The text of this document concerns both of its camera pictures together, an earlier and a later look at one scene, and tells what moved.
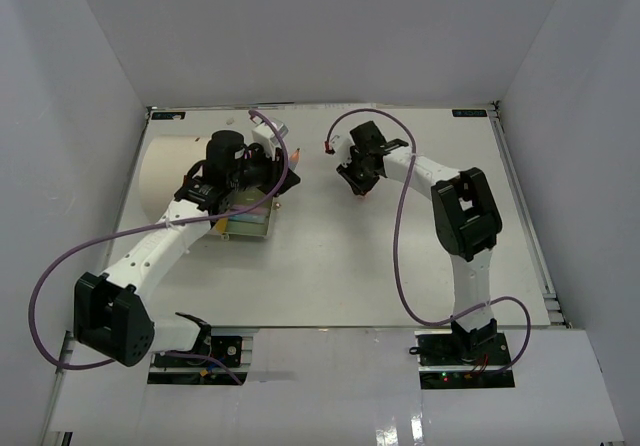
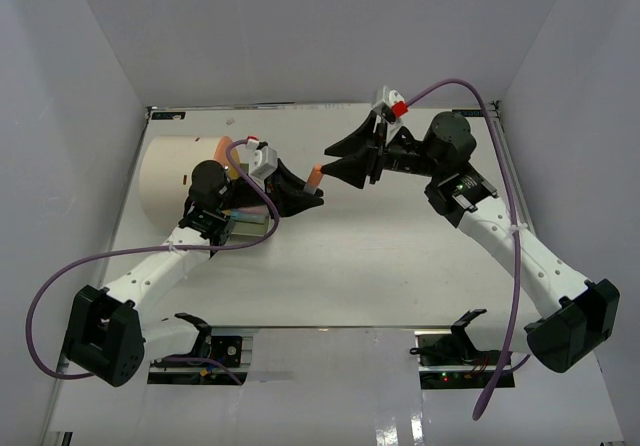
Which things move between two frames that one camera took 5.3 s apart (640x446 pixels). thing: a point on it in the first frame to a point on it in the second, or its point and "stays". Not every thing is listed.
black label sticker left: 168,115 stays
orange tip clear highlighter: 294,159 to 314,179
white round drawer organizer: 166,162 stays
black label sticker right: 469,113 stays
